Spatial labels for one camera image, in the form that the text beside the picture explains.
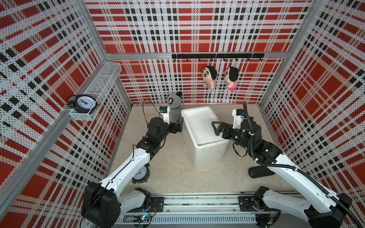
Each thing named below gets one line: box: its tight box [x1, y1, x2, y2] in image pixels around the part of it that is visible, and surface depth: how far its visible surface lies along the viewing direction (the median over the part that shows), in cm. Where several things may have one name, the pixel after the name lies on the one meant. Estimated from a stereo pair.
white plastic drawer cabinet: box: [181, 105, 230, 171], surface depth 79 cm
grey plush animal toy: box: [166, 91, 183, 124], surface depth 102 cm
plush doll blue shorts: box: [201, 65, 218, 90], surface depth 95 cm
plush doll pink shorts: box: [224, 66, 239, 92], surface depth 98 cm
